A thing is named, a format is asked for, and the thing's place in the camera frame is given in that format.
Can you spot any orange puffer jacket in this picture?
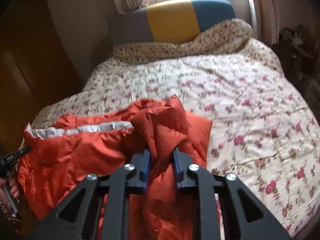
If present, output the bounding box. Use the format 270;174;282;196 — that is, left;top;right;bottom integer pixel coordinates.
18;96;212;239

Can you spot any cluttered wooden nightstand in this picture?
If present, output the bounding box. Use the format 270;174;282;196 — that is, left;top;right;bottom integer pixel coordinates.
272;25;319;108

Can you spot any person's left hand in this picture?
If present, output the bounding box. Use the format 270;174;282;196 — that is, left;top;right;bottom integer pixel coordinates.
1;172;20;199

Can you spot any brown wooden wardrobe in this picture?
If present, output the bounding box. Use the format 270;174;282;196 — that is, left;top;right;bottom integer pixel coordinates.
1;0;83;154

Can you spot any grey yellow blue headboard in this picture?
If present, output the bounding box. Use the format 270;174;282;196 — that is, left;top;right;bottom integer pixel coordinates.
109;0;235;46

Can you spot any floral bed quilt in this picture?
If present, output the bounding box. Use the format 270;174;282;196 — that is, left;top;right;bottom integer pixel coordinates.
28;19;319;237

